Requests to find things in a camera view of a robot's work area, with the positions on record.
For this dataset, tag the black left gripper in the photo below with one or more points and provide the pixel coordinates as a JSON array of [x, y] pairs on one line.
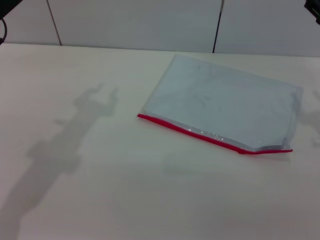
[[4, 6]]

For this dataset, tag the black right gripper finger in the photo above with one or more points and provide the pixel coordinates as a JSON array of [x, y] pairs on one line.
[[315, 6]]

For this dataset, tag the clear document bag red zipper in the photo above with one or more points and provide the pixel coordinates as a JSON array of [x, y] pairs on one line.
[[220, 100]]

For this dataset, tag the small red zipper slider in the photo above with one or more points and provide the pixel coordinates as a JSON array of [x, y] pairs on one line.
[[241, 151]]

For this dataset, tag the thin black vertical rod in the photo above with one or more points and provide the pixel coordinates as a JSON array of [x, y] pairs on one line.
[[217, 30]]

